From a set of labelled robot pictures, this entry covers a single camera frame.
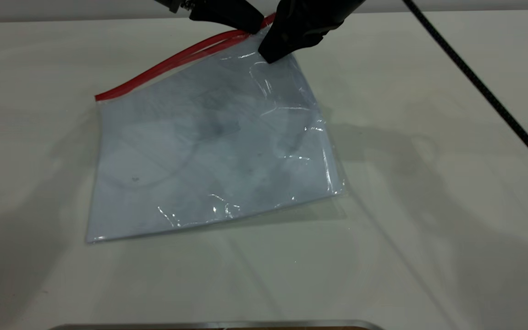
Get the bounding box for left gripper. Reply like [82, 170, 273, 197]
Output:
[154, 0, 265, 34]

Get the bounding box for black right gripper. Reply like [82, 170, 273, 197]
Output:
[258, 0, 366, 64]

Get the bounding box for clear zip bag red zipper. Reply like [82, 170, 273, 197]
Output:
[84, 13, 348, 243]

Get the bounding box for white paper sheets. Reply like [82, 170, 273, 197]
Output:
[86, 55, 345, 242]

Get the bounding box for black braided cable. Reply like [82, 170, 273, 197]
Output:
[401, 0, 528, 182]

